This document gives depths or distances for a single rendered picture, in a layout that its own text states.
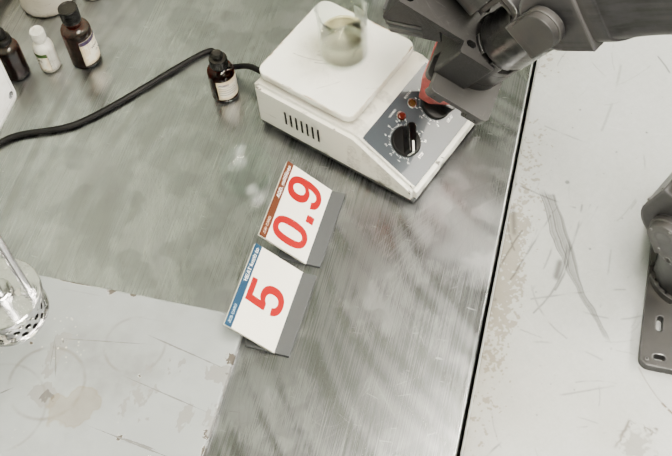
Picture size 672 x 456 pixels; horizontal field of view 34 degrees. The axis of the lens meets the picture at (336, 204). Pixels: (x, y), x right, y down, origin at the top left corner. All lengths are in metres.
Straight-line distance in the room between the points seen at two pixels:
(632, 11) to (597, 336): 0.34
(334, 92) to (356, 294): 0.20
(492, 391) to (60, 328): 0.41
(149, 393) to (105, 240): 0.18
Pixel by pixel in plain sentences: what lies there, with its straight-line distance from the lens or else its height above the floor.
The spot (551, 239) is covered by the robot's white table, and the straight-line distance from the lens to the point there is 1.10.
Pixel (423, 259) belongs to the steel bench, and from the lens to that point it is 1.08.
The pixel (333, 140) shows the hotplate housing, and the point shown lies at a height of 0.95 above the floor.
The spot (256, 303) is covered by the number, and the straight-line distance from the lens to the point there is 1.04.
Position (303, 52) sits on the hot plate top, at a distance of 1.13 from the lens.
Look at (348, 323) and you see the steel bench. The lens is 1.05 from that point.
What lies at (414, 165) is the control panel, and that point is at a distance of 1.10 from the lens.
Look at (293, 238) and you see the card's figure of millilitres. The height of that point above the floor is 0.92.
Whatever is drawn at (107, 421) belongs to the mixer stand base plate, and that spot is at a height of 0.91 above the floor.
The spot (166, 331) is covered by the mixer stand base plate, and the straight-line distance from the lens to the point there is 1.06.
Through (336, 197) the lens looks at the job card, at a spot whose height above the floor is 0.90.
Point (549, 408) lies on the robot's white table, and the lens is 1.02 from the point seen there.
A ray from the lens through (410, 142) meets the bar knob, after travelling 1.08.
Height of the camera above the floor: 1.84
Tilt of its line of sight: 57 degrees down
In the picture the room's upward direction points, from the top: 6 degrees counter-clockwise
